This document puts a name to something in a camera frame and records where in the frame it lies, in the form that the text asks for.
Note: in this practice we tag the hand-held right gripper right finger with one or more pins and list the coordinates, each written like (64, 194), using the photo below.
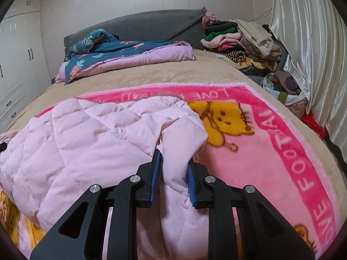
(191, 184)

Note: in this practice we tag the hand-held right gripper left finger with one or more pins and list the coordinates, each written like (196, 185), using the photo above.
(156, 173)

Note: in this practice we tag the pink quilted jacket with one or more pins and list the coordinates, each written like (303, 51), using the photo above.
(81, 146)

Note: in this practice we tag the bag of loose clothes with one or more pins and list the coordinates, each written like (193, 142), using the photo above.
(284, 84)

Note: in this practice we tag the pile of folded clothes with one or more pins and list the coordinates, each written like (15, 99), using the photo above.
(230, 38)

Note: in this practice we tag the pink printed bear blanket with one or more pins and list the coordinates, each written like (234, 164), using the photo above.
(271, 154)

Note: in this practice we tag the beige bed cover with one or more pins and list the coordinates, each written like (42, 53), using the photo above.
(149, 75)

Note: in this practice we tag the teal floral quilt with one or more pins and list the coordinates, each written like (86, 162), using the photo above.
(122, 51)

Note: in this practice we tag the red bag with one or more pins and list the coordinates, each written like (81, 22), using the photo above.
(314, 126)

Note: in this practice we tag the grey headboard cover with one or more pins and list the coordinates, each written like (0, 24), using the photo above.
(151, 24)

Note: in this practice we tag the white wardrobe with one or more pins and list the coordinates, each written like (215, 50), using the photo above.
(19, 59)

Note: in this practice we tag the white satin curtain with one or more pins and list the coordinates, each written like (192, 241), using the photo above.
(311, 46)

